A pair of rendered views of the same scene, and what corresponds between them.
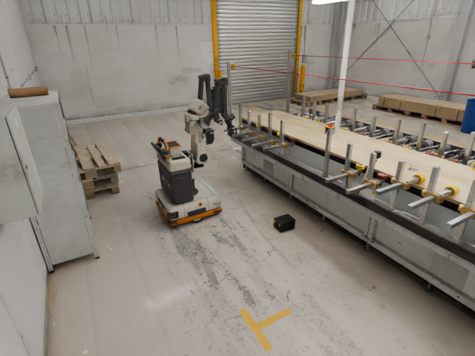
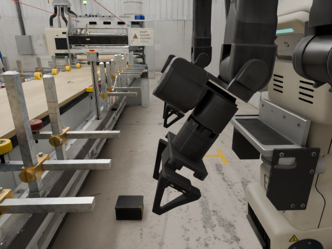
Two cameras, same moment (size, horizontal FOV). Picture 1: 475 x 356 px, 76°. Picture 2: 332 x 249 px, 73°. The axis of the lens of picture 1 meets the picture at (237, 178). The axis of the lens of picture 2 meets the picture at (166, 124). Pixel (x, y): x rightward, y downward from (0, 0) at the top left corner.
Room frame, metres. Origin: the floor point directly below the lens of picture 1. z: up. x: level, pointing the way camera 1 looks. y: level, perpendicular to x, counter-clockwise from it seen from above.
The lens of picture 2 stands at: (4.11, 0.37, 1.25)
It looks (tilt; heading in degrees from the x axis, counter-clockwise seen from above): 19 degrees down; 206
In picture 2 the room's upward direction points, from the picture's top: straight up
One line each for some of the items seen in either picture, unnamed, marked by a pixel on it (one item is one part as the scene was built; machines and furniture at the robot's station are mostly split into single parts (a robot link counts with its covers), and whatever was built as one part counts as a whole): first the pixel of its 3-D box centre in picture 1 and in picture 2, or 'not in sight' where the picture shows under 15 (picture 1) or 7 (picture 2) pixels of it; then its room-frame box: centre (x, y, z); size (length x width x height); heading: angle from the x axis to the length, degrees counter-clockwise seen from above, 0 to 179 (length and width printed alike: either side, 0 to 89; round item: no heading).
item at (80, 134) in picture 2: (278, 146); (75, 135); (3.37, -0.50, 0.83); 0.43 x 0.03 x 0.04; 118
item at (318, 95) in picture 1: (329, 94); not in sight; (10.63, -3.21, 0.23); 2.41 x 0.77 x 0.17; 120
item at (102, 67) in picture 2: (346, 168); (103, 90); (2.56, -1.01, 0.89); 0.04 x 0.04 x 0.48; 28
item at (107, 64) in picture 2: (369, 179); (109, 87); (2.34, -1.13, 0.87); 0.04 x 0.04 x 0.48; 28
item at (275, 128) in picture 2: (204, 132); (269, 145); (3.48, 0.38, 0.99); 0.28 x 0.16 x 0.22; 28
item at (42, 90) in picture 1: (28, 92); not in sight; (2.84, 1.88, 1.59); 0.30 x 0.08 x 0.08; 118
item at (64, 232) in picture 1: (54, 177); not in sight; (2.75, 1.82, 0.78); 0.90 x 0.45 x 1.55; 28
